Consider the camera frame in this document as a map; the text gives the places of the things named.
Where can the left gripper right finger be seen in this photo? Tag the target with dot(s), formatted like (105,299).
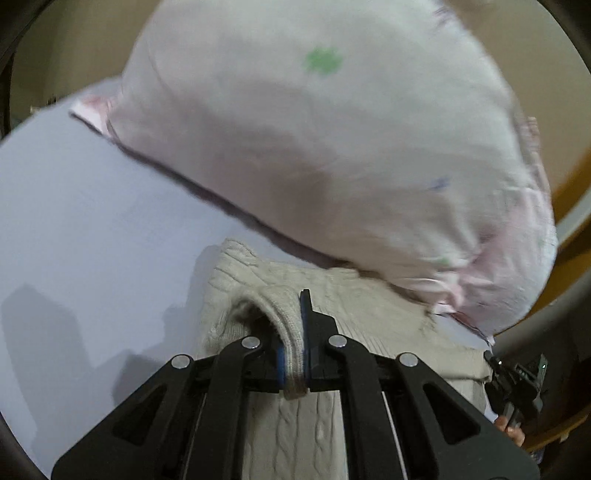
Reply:
(401,419)

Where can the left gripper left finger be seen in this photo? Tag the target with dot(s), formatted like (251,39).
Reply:
(187,421)

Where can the beige cable knit sweater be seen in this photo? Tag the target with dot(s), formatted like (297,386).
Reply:
(298,434)

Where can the person's right hand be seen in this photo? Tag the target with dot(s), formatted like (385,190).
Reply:
(512,431)

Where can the pink floral pillow left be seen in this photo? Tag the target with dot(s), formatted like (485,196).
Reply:
(381,133)

